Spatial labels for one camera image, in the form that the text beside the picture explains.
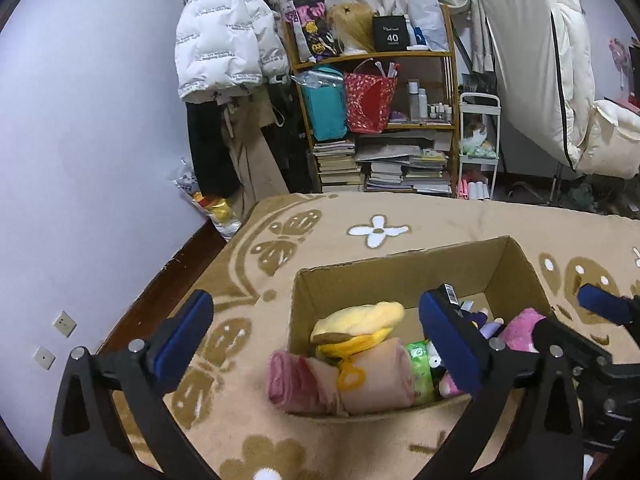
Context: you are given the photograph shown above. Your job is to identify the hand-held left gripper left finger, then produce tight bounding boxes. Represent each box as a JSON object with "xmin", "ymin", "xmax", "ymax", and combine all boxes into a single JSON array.
[{"xmin": 50, "ymin": 289, "xmax": 216, "ymax": 480}]

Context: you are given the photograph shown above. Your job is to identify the white plastic bag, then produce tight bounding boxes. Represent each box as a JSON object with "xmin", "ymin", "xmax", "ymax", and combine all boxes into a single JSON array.
[{"xmin": 405, "ymin": 0, "xmax": 448, "ymax": 51}]

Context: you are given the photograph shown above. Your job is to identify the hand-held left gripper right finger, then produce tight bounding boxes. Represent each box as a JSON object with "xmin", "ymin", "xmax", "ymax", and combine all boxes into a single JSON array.
[{"xmin": 419, "ymin": 287, "xmax": 586, "ymax": 480}]

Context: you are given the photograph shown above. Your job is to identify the calico cat plush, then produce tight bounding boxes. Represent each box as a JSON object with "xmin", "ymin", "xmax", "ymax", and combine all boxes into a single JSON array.
[{"xmin": 462, "ymin": 115, "xmax": 488, "ymax": 146}]

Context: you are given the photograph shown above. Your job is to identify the black hanging cloth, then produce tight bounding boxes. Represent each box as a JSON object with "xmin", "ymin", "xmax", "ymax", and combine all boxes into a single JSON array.
[{"xmin": 186, "ymin": 100, "xmax": 241, "ymax": 198}]

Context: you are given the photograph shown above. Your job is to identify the beige hanging cloth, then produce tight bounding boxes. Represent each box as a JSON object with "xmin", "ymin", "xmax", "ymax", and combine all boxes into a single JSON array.
[{"xmin": 220, "ymin": 97, "xmax": 291, "ymax": 221}]

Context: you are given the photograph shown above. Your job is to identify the blond wig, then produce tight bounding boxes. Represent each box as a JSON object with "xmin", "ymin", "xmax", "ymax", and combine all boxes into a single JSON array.
[{"xmin": 327, "ymin": 2, "xmax": 378, "ymax": 56}]

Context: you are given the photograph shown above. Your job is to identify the wooden bookshelf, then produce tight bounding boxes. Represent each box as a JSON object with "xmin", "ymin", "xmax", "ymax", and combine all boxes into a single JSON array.
[{"xmin": 282, "ymin": 2, "xmax": 461, "ymax": 193}]

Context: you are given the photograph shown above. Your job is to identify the cream duvet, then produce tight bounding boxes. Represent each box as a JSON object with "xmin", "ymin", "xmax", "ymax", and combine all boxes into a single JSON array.
[{"xmin": 575, "ymin": 99, "xmax": 640, "ymax": 180}]

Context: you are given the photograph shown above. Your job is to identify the green packet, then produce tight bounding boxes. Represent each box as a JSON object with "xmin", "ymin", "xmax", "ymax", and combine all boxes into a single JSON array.
[{"xmin": 405, "ymin": 340, "xmax": 441, "ymax": 406}]

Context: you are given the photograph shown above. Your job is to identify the purple plush doll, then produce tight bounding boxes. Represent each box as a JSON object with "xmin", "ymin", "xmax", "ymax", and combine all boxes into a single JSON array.
[{"xmin": 460, "ymin": 300, "xmax": 506, "ymax": 341}]

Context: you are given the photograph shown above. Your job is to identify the white puffer jacket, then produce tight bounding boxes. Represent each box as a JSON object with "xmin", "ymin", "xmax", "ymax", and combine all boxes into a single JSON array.
[{"xmin": 175, "ymin": 0, "xmax": 291, "ymax": 106}]

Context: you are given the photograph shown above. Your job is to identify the white wall socket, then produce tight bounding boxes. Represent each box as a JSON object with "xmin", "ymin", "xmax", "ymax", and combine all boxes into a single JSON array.
[
  {"xmin": 32, "ymin": 345, "xmax": 56, "ymax": 371},
  {"xmin": 52, "ymin": 310, "xmax": 78, "ymax": 337}
]

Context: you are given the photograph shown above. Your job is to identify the pink swirl roll plush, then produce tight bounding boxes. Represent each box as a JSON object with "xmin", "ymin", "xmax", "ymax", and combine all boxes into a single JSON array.
[{"xmin": 342, "ymin": 337, "xmax": 417, "ymax": 415}]

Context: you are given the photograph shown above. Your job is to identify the teal bag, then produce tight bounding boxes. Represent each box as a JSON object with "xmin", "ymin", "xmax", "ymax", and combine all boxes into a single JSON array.
[{"xmin": 299, "ymin": 67, "xmax": 348, "ymax": 142}]

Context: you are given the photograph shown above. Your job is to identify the red patterned gift bag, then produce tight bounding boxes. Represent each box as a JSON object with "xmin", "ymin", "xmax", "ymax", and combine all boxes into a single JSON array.
[{"xmin": 344, "ymin": 60, "xmax": 399, "ymax": 134}]

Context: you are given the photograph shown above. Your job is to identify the colourful snack bags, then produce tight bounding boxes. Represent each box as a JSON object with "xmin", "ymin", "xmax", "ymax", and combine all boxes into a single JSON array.
[{"xmin": 172, "ymin": 160, "xmax": 241, "ymax": 236}]

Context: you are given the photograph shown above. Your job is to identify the stack of books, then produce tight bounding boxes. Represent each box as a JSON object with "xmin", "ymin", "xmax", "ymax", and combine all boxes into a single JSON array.
[{"xmin": 312, "ymin": 132, "xmax": 453, "ymax": 195}]

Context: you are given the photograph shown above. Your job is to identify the pink plush bear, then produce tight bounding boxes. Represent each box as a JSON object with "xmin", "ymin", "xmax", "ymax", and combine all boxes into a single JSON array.
[{"xmin": 440, "ymin": 307, "xmax": 548, "ymax": 398}]

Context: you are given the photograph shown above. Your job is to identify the printed tote bag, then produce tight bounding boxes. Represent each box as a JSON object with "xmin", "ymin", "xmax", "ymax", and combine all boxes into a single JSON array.
[{"xmin": 285, "ymin": 0, "xmax": 341, "ymax": 63}]

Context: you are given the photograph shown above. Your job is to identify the cardboard box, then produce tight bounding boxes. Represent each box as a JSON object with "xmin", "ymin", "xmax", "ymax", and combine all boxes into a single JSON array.
[{"xmin": 286, "ymin": 235, "xmax": 556, "ymax": 418}]

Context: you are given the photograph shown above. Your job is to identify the white rolling cart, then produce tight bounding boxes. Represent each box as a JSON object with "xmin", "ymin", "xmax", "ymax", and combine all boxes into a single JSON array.
[{"xmin": 457, "ymin": 92, "xmax": 502, "ymax": 201}]

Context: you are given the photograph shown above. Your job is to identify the yellow plush toy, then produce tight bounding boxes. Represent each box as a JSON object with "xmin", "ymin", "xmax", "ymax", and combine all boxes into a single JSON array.
[{"xmin": 309, "ymin": 301, "xmax": 406, "ymax": 391}]

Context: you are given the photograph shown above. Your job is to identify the black box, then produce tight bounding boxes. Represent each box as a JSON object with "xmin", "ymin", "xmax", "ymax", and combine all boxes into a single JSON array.
[{"xmin": 372, "ymin": 14, "xmax": 413, "ymax": 52}]

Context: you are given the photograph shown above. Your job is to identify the pink wall decoration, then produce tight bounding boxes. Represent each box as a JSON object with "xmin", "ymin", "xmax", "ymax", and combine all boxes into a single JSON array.
[{"xmin": 607, "ymin": 37, "xmax": 640, "ymax": 101}]

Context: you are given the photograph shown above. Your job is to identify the pink and white bottles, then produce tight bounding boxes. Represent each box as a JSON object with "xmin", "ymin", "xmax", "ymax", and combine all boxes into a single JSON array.
[{"xmin": 457, "ymin": 180, "xmax": 493, "ymax": 201}]

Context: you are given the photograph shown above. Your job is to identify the beige patterned blanket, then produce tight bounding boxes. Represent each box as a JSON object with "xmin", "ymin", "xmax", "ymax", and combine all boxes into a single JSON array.
[{"xmin": 47, "ymin": 192, "xmax": 640, "ymax": 480}]

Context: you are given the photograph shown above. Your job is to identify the black tote bag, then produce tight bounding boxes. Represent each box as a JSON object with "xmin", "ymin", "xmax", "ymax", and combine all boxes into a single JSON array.
[{"xmin": 270, "ymin": 80, "xmax": 313, "ymax": 196}]

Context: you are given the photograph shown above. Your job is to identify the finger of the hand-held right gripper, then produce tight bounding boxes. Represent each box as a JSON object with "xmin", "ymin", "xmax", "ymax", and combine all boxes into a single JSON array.
[
  {"xmin": 532, "ymin": 317, "xmax": 613, "ymax": 370},
  {"xmin": 577, "ymin": 282, "xmax": 640, "ymax": 327}
]

